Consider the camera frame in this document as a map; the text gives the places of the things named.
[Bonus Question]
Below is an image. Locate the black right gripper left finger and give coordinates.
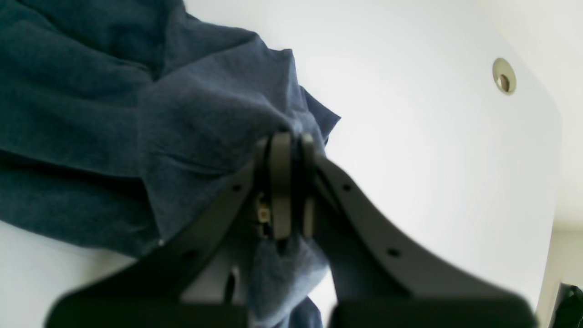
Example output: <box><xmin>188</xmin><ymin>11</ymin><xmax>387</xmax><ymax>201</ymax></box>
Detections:
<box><xmin>45</xmin><ymin>133</ymin><xmax>293</xmax><ymax>328</ymax></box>

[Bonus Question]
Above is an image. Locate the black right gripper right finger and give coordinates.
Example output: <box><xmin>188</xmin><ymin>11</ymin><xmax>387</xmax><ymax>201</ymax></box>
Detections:
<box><xmin>299</xmin><ymin>135</ymin><xmax>537</xmax><ymax>328</ymax></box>

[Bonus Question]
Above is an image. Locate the dark blue t-shirt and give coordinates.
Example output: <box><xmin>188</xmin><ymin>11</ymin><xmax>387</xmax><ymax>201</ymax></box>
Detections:
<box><xmin>1</xmin><ymin>0</ymin><xmax>340</xmax><ymax>328</ymax></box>

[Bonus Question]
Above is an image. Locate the right table grommet hole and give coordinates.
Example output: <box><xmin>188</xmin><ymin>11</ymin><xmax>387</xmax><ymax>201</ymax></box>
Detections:
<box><xmin>492</xmin><ymin>58</ymin><xmax>517</xmax><ymax>96</ymax></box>

